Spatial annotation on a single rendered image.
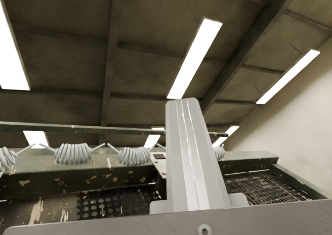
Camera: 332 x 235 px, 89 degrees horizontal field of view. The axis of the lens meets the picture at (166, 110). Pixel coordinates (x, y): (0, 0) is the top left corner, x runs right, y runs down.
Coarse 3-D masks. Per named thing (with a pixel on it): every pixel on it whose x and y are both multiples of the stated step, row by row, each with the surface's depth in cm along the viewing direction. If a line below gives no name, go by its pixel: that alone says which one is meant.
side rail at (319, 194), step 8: (272, 168) 119; (280, 168) 116; (280, 176) 114; (288, 176) 110; (296, 176) 110; (296, 184) 106; (304, 184) 102; (312, 184) 104; (304, 192) 102; (312, 192) 99; (320, 192) 96
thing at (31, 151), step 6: (12, 150) 95; (18, 150) 96; (30, 150) 99; (36, 150) 100; (42, 150) 102; (48, 150) 103; (66, 150) 107; (96, 150) 116; (102, 150) 118; (108, 150) 120; (156, 150) 137; (162, 150) 140
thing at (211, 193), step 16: (192, 112) 8; (192, 128) 7; (192, 144) 6; (208, 144) 6; (192, 160) 6; (208, 160) 6; (208, 176) 5; (208, 192) 5; (224, 192) 5; (208, 208) 5
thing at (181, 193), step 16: (176, 112) 8; (176, 128) 7; (176, 144) 7; (176, 160) 6; (176, 176) 5; (192, 176) 5; (176, 192) 5; (192, 192) 5; (160, 208) 6; (176, 208) 5; (192, 208) 5
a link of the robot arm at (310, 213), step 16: (224, 208) 4; (240, 208) 4; (256, 208) 3; (272, 208) 3; (288, 208) 3; (304, 208) 3; (320, 208) 3; (48, 224) 4; (64, 224) 4; (80, 224) 4; (96, 224) 4; (112, 224) 4; (128, 224) 4; (144, 224) 4; (160, 224) 4; (176, 224) 3; (192, 224) 3; (208, 224) 3; (224, 224) 3; (240, 224) 3; (256, 224) 3; (272, 224) 3; (288, 224) 3; (304, 224) 3; (320, 224) 3
